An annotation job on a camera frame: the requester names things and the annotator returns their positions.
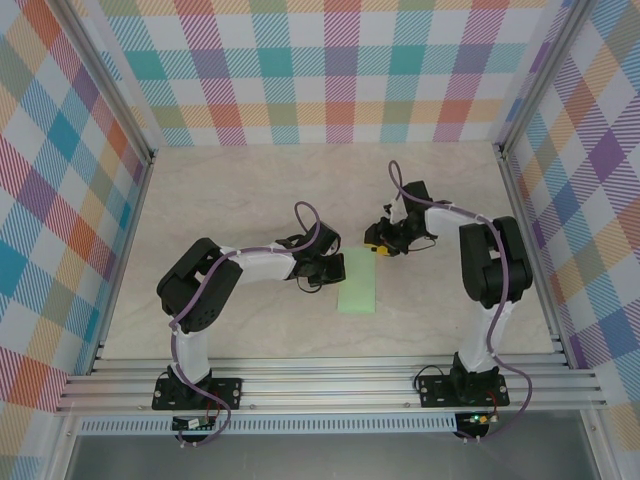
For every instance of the light green paper sheet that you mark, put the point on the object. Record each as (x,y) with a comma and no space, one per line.
(357,285)

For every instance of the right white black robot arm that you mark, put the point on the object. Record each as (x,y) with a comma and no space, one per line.
(495,265)

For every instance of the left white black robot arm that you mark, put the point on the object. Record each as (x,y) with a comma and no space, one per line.
(200,285)

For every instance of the circuit board with green light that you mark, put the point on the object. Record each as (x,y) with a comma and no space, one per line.
(480,419)

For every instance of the small black circuit board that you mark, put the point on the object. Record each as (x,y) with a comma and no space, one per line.
(192,425)

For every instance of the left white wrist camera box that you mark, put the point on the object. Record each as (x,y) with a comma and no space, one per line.
(334,245)

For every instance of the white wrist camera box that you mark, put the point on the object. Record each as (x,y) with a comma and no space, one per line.
(395,212)
(334,245)

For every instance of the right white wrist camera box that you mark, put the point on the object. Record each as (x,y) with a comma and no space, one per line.
(395,212)

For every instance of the aluminium table side rail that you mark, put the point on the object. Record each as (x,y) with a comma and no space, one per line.
(128,240)
(528,240)

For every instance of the aluminium mounting rail beam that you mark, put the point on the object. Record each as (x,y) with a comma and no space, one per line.
(325,390)

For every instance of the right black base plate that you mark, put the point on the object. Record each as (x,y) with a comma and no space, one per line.
(430,382)

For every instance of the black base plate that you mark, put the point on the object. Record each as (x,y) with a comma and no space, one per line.
(225,386)
(430,382)

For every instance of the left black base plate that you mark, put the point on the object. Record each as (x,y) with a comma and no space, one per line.
(225,386)

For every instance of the aluminium frame post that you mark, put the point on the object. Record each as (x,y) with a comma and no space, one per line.
(541,75)
(105,75)

